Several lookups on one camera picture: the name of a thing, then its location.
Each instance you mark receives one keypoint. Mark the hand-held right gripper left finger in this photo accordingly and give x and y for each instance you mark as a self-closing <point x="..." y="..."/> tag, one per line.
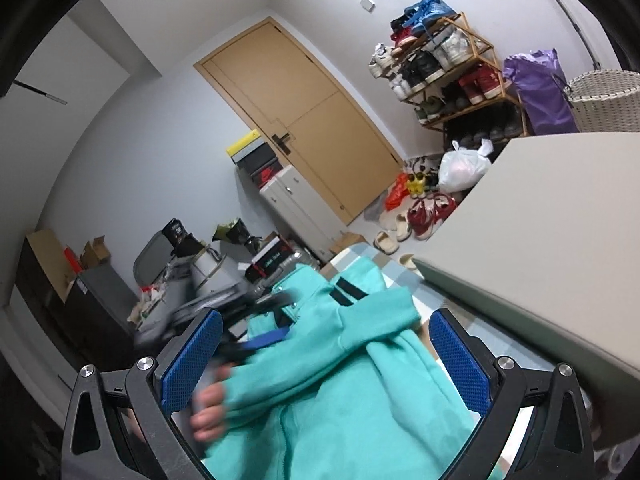
<point x="192" y="360"/>

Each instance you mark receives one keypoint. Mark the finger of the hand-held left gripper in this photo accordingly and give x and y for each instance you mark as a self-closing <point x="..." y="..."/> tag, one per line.
<point x="260" y="342"/>
<point x="275" y="300"/>

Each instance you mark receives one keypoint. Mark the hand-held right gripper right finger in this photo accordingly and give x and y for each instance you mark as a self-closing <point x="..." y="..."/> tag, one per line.
<point x="457" y="357"/>

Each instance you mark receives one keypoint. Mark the teal hooded jacket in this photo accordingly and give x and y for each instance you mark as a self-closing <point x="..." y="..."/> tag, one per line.
<point x="350" y="410"/>

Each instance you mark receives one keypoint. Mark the person's left hand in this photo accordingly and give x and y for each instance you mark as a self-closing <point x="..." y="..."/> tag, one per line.
<point x="212" y="405"/>

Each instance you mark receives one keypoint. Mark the black shoe box red stripe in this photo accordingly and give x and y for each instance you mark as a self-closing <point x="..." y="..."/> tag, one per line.
<point x="270" y="256"/>

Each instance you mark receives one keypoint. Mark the grey suitcase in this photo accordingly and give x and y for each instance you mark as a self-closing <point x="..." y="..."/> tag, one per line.
<point x="150" y="260"/>

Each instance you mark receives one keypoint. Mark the dark wrapped bouquet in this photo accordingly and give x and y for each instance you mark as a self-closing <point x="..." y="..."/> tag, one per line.
<point x="235" y="234"/>

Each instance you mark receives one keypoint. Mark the white cabinet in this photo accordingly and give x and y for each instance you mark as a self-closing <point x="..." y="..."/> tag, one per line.
<point x="300" y="205"/>

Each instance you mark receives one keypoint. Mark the checkered blanket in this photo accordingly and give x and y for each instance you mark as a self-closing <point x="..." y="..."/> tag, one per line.
<point x="395" y="272"/>

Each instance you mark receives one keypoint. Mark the beige slipper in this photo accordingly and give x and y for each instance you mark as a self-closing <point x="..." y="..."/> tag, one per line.
<point x="407" y="261"/>
<point x="402" y="230"/>
<point x="386" y="243"/>

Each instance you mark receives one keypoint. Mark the dark low cabinet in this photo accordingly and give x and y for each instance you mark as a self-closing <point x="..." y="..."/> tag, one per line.
<point x="85" y="320"/>

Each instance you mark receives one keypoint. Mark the open cardboard box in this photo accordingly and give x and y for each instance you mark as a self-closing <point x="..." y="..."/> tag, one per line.
<point x="95" y="254"/>

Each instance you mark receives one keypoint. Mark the red sneaker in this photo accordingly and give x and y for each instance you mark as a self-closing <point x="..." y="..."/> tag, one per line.
<point x="419" y="220"/>
<point x="445" y="206"/>

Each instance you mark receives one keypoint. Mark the grey shoe box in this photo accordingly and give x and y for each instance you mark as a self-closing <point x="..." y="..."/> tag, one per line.
<point x="252" y="157"/>

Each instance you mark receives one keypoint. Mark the yellow shoe box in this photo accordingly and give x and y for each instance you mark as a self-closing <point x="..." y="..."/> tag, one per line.
<point x="244" y="146"/>

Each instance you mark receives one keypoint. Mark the flat cardboard panel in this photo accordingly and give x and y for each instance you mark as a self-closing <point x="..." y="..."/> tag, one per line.
<point x="47" y="252"/>

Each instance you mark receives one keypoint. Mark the orange plastic bag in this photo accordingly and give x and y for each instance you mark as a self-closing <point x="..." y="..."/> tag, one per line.
<point x="396" y="195"/>

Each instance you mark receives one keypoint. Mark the yellow shoes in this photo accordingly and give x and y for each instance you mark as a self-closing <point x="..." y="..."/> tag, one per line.
<point x="416" y="184"/>

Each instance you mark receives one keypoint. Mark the white plastic bag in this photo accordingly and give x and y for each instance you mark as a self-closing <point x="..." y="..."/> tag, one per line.
<point x="460" y="170"/>

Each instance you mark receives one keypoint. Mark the tan wooden door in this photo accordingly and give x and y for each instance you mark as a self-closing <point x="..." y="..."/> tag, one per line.
<point x="310" y="110"/>

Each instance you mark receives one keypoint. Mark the purple bag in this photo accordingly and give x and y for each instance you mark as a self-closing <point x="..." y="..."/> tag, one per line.
<point x="540" y="95"/>

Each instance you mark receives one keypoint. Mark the white wicker basket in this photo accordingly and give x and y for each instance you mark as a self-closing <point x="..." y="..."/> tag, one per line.
<point x="605" y="100"/>

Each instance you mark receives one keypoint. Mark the wooden shoe rack with shoes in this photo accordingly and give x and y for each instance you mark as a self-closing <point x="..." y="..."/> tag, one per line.
<point x="450" y="47"/>

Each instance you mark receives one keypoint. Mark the white wall switch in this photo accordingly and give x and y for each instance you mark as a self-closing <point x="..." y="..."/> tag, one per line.
<point x="368" y="4"/>

